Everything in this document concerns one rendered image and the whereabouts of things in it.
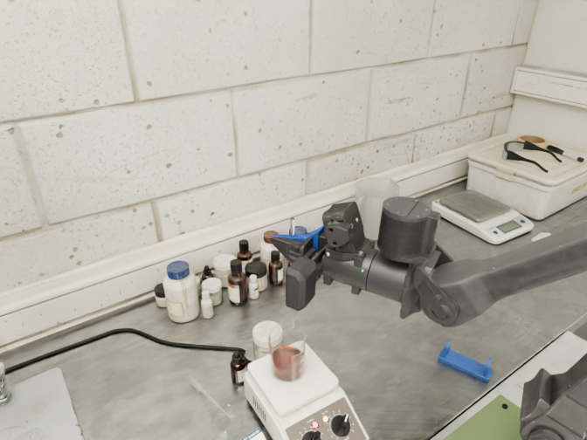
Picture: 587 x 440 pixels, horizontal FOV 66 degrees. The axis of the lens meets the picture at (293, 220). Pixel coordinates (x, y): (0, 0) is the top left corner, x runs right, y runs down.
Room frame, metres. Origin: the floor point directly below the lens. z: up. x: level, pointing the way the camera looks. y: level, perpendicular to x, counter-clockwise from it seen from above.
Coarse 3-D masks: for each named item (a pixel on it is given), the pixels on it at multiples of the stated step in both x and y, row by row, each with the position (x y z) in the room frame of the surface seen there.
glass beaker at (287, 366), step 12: (288, 324) 0.58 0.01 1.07; (276, 336) 0.57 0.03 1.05; (288, 336) 0.58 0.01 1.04; (300, 336) 0.56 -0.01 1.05; (276, 348) 0.52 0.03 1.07; (300, 348) 0.53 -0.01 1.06; (276, 360) 0.52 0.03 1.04; (288, 360) 0.52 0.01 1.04; (300, 360) 0.53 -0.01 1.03; (276, 372) 0.52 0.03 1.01; (288, 372) 0.52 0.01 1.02; (300, 372) 0.53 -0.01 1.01
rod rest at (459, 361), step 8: (448, 344) 0.67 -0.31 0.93; (448, 352) 0.67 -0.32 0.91; (440, 360) 0.65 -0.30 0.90; (448, 360) 0.64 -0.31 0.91; (456, 360) 0.64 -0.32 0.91; (464, 360) 0.64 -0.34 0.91; (472, 360) 0.64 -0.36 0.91; (488, 360) 0.62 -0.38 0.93; (456, 368) 0.63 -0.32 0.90; (464, 368) 0.62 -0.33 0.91; (472, 368) 0.62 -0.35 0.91; (480, 368) 0.62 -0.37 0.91; (488, 368) 0.61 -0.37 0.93; (480, 376) 0.60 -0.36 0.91; (488, 376) 0.60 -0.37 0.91
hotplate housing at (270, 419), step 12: (252, 384) 0.54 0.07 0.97; (252, 396) 0.53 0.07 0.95; (264, 396) 0.51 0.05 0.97; (324, 396) 0.51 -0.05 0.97; (336, 396) 0.51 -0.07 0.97; (264, 408) 0.49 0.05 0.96; (300, 408) 0.49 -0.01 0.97; (312, 408) 0.49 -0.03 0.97; (264, 420) 0.49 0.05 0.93; (276, 420) 0.47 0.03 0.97; (288, 420) 0.46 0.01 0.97; (276, 432) 0.46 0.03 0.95
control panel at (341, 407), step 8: (344, 400) 0.51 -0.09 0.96; (328, 408) 0.49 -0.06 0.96; (336, 408) 0.49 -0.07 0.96; (344, 408) 0.49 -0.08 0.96; (312, 416) 0.47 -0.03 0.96; (320, 416) 0.48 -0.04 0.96; (328, 416) 0.48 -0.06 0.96; (352, 416) 0.48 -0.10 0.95; (296, 424) 0.46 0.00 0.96; (304, 424) 0.46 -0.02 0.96; (312, 424) 0.46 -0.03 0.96; (320, 424) 0.47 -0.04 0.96; (328, 424) 0.47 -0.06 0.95; (352, 424) 0.47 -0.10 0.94; (288, 432) 0.45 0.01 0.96; (296, 432) 0.45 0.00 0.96; (304, 432) 0.45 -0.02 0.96; (328, 432) 0.46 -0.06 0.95; (352, 432) 0.46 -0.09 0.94; (360, 432) 0.47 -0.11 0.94
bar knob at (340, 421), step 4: (336, 416) 0.48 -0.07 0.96; (340, 416) 0.48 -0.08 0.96; (344, 416) 0.47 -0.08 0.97; (348, 416) 0.47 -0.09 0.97; (332, 420) 0.47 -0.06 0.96; (336, 420) 0.47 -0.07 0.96; (340, 420) 0.47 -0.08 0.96; (344, 420) 0.47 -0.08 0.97; (348, 420) 0.47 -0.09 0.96; (332, 424) 0.47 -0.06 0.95; (336, 424) 0.47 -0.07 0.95; (340, 424) 0.46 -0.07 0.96; (344, 424) 0.46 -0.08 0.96; (348, 424) 0.47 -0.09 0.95; (332, 428) 0.46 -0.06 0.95; (336, 428) 0.46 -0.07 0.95; (340, 428) 0.46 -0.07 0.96; (344, 428) 0.46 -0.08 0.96; (348, 428) 0.47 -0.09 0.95; (336, 432) 0.46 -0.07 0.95; (340, 432) 0.45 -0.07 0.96; (344, 432) 0.46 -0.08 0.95; (348, 432) 0.46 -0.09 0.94; (340, 436) 0.45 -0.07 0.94; (344, 436) 0.45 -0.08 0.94
